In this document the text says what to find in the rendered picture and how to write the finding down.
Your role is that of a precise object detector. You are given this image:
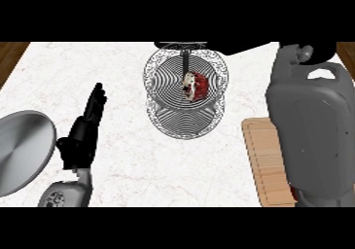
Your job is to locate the white wire tiered basket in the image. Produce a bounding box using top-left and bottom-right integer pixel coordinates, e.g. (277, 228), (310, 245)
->
(141, 41), (230, 141)

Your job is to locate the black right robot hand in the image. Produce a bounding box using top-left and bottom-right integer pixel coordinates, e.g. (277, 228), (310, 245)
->
(203, 41), (339, 65)

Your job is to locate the silver round pan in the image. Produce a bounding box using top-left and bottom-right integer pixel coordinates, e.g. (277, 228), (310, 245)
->
(0, 109), (59, 200)

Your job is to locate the red and white cupcake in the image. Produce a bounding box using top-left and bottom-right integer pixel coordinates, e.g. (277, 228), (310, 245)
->
(181, 70), (211, 103)

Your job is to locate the pale wooden cutting board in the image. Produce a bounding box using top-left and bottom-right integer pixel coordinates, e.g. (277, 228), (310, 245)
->
(240, 117), (355, 208)

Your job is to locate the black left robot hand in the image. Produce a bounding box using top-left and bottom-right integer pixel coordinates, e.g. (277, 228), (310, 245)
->
(56, 82), (110, 171)

